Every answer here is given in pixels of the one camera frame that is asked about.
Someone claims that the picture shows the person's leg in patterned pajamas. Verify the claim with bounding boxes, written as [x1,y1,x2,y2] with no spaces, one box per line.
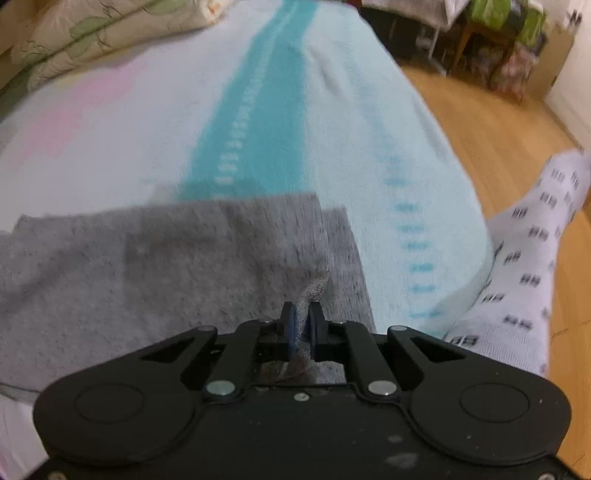
[442,148,591,380]

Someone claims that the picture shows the pastel flower print blanket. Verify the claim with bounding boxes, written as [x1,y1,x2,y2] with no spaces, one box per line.
[0,0,495,480]

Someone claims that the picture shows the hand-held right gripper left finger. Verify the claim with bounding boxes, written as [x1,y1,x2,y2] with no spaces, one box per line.
[137,302,301,405]

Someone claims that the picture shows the pile of colourful bags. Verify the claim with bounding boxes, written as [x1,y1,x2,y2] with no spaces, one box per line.
[466,0,551,103]

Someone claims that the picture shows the grey pants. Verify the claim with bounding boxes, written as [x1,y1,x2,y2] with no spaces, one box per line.
[0,193,377,394]

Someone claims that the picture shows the floral cream pillow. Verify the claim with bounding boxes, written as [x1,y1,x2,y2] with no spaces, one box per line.
[9,0,245,91]

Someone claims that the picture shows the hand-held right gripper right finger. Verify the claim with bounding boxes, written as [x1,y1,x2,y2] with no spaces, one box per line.
[308,302,467,403]

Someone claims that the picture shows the cardboard box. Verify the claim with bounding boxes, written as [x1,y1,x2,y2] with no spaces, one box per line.
[526,25,576,99]

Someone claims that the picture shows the wooden stool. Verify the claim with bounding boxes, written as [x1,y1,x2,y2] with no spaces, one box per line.
[453,17,519,77]

